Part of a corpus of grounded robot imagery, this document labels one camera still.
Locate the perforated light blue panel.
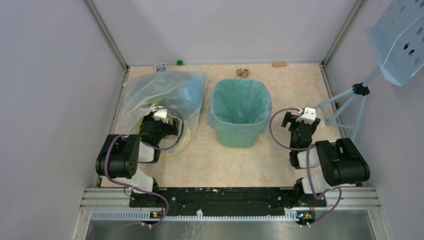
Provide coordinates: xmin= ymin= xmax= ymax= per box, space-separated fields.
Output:
xmin=365 ymin=0 xmax=424 ymax=86

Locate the clear yellowish plastic bag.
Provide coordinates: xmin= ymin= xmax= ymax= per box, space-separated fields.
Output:
xmin=116 ymin=71 xmax=211 ymax=159

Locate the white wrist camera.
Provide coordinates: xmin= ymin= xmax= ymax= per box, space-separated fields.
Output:
xmin=152 ymin=106 xmax=169 ymax=124
xmin=295 ymin=107 xmax=317 ymax=125

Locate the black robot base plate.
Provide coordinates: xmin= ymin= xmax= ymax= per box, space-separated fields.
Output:
xmin=129 ymin=187 xmax=327 ymax=217

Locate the light blue plastic bag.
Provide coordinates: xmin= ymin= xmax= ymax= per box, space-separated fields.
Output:
xmin=205 ymin=78 xmax=274 ymax=135

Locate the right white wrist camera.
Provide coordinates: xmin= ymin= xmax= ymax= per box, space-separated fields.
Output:
xmin=295 ymin=107 xmax=317 ymax=125

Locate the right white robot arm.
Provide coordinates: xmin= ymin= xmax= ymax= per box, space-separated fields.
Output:
xmin=281 ymin=112 xmax=371 ymax=206

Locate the light blue tripod stand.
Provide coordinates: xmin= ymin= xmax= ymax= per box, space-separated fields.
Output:
xmin=313 ymin=67 xmax=382 ymax=142

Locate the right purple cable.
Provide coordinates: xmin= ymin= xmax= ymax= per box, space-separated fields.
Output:
xmin=268 ymin=107 xmax=343 ymax=228

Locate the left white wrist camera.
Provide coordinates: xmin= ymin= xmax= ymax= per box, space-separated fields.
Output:
xmin=152 ymin=106 xmax=169 ymax=124

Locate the blue playing card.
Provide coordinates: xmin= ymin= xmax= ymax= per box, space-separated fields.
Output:
xmin=154 ymin=62 xmax=167 ymax=73

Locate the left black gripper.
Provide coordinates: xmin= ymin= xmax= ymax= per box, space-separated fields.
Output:
xmin=147 ymin=111 xmax=179 ymax=145

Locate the green plastic trash bin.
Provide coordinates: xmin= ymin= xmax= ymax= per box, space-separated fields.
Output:
xmin=209 ymin=78 xmax=273 ymax=149

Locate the wooden letter cube front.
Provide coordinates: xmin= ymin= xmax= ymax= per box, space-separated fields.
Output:
xmin=240 ymin=72 xmax=249 ymax=79

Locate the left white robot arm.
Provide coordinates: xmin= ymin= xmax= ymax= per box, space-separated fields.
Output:
xmin=95 ymin=114 xmax=185 ymax=207

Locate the small wooden block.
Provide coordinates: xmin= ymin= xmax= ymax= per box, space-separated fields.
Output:
xmin=272 ymin=61 xmax=288 ymax=68

